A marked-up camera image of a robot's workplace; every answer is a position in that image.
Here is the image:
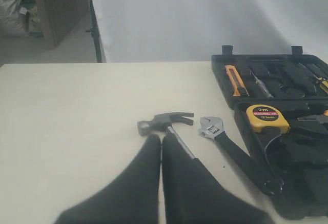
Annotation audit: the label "yellow tape measure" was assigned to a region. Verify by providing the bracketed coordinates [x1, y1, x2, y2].
[246, 104, 290, 134]

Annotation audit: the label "brown cardboard box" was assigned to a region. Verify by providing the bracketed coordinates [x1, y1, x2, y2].
[35, 0, 89, 49]

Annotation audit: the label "claw hammer black grip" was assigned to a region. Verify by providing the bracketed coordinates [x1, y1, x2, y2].
[137, 112, 199, 162]

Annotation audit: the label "adjustable wrench black handle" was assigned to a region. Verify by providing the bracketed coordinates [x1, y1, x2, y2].
[197, 116, 284, 196]

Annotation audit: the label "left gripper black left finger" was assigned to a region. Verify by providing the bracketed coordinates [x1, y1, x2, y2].
[56, 134, 161, 223]

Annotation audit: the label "orange handled pliers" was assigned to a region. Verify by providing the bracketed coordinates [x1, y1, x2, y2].
[297, 110, 328, 129]

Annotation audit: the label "orange utility knife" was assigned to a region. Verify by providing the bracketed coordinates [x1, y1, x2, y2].
[225, 65, 249, 97]

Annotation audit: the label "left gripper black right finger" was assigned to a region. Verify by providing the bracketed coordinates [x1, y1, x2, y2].
[162, 134, 273, 224]

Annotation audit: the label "black backdrop stand pole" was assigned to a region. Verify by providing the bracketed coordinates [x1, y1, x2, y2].
[86, 0, 103, 63]

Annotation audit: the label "silver plastic bag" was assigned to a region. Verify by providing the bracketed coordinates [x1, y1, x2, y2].
[1, 0, 28, 37]

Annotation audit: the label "white backdrop cloth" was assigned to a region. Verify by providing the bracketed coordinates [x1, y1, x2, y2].
[92, 0, 327, 62]

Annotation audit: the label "black plastic tool case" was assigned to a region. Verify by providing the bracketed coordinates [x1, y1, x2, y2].
[211, 45, 327, 219]

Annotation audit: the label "green white sack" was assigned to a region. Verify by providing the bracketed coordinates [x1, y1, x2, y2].
[22, 0, 44, 37]

